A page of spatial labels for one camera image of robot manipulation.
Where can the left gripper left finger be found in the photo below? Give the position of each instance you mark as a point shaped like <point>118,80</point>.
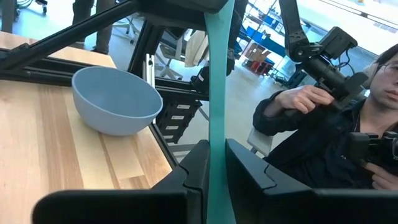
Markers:
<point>124,208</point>

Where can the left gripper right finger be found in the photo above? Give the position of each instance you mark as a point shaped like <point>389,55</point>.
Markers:
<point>280,205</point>

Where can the blue plastic spoon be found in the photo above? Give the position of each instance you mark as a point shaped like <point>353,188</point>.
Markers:
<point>217,93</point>

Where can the white chair seat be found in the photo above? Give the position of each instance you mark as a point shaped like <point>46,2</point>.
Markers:
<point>259,141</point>

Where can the person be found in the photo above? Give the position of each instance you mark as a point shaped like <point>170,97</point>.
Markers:
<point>102,31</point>
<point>326,149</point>

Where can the blue bowl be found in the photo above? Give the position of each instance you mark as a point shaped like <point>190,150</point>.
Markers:
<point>115,102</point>

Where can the cardboard box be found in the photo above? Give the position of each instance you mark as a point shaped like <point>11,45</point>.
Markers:
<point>256,53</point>

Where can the blue storage bins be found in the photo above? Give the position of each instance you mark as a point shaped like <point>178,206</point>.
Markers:
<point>264,34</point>

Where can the office chair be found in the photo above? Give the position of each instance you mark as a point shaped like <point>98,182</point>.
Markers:
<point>174,43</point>

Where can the beige cloth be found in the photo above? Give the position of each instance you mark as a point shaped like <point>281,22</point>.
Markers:
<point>196,46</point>

